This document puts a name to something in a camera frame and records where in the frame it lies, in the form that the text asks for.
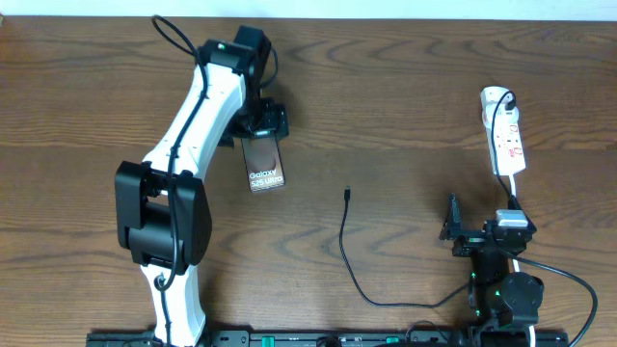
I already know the black USB charger cable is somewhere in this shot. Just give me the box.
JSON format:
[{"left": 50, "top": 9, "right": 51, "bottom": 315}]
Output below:
[{"left": 338, "top": 89, "right": 518, "bottom": 309}]

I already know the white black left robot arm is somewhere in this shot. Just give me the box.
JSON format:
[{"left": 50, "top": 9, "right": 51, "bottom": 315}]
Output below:
[{"left": 115, "top": 26, "right": 288, "bottom": 346}]

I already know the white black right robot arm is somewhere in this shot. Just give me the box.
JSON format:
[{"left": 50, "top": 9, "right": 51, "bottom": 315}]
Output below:
[{"left": 440, "top": 195, "right": 544, "bottom": 346}]

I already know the white power strip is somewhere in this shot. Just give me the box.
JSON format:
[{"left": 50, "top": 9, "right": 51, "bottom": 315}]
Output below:
[{"left": 480, "top": 86, "right": 525, "bottom": 176}]

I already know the white power strip cord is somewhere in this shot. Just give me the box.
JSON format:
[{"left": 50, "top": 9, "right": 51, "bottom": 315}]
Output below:
[{"left": 508, "top": 173, "right": 537, "bottom": 347}]

